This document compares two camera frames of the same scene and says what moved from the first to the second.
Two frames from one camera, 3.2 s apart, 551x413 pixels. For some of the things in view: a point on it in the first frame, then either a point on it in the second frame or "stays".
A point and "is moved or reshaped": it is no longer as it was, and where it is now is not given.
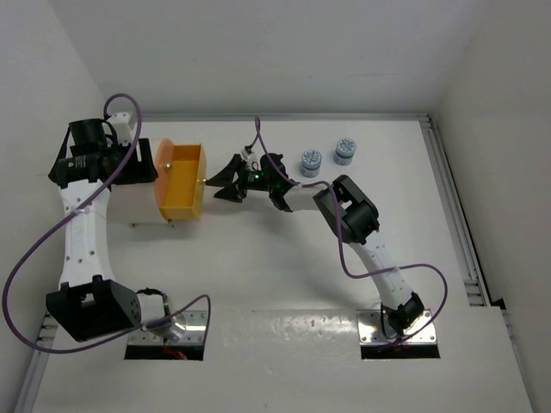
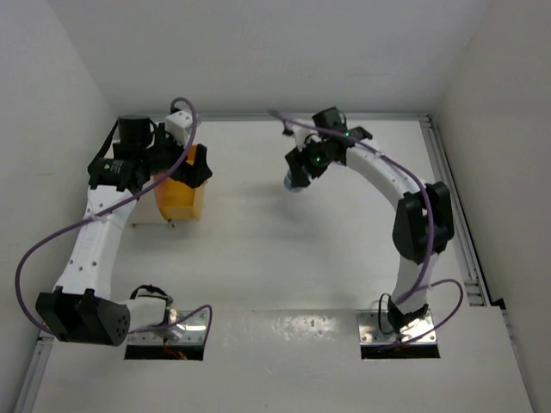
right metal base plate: (371, 331) stays
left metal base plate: (195, 331) stays
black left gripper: (141, 171) -> (195, 173)
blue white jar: (311, 161) is moved or reshaped
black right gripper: (232, 193) -> (297, 159)
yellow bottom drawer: (181, 176) stays
